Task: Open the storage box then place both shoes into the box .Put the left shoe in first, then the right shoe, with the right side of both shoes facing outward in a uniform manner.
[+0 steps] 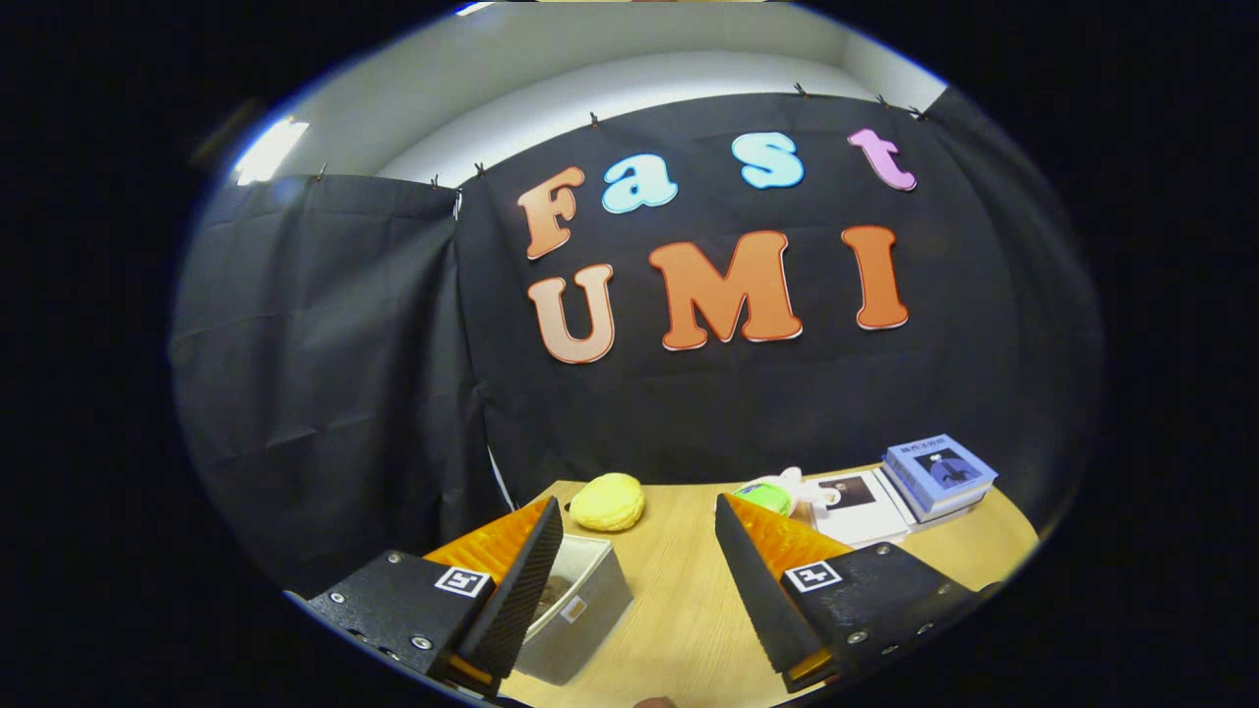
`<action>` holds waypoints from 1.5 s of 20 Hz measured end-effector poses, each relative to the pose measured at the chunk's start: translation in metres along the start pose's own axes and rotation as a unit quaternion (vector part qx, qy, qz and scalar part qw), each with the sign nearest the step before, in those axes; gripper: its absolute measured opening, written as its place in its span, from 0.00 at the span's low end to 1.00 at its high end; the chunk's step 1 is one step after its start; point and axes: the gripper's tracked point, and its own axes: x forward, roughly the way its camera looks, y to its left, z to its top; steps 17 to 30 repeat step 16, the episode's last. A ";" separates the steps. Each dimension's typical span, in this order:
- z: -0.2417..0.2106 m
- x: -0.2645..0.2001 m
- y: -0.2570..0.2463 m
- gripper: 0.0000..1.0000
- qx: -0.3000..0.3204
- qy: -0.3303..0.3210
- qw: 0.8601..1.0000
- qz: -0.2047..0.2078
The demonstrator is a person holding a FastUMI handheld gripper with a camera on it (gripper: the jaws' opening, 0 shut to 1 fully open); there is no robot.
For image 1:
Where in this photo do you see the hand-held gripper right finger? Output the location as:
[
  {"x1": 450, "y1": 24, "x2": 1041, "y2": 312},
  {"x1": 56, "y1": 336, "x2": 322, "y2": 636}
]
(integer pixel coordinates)
[{"x1": 714, "y1": 492, "x2": 994, "y2": 694}]

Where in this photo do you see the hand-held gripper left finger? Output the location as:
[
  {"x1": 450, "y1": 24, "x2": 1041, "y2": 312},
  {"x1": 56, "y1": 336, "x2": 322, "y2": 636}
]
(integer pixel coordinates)
[{"x1": 307, "y1": 495, "x2": 567, "y2": 697}]

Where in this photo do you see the brown fuzzy shoe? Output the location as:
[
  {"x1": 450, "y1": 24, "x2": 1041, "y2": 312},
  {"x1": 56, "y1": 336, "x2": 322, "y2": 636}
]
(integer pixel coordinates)
[{"x1": 536, "y1": 573, "x2": 573, "y2": 630}]

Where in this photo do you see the grey fabric storage box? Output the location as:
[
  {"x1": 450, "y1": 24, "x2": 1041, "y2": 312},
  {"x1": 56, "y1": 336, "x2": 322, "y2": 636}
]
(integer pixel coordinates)
[{"x1": 511, "y1": 534, "x2": 635, "y2": 687}]

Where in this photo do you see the green and pink plush toy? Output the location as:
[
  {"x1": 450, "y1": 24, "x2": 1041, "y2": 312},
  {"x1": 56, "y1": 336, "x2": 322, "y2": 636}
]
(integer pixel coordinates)
[{"x1": 733, "y1": 466, "x2": 842, "y2": 517}]

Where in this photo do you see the white book with dark photo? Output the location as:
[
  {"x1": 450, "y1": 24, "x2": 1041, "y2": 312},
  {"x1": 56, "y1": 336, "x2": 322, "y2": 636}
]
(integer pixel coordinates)
[{"x1": 807, "y1": 470, "x2": 916, "y2": 549}]

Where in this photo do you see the yellow ribbed bread toy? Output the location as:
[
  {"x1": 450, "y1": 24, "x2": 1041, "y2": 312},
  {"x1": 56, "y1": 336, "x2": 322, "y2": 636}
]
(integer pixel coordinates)
[{"x1": 570, "y1": 472, "x2": 647, "y2": 533}]

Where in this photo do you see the dark blue cover book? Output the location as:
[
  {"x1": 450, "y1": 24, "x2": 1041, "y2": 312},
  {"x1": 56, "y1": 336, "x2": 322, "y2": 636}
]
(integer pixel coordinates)
[{"x1": 880, "y1": 467, "x2": 989, "y2": 527}]

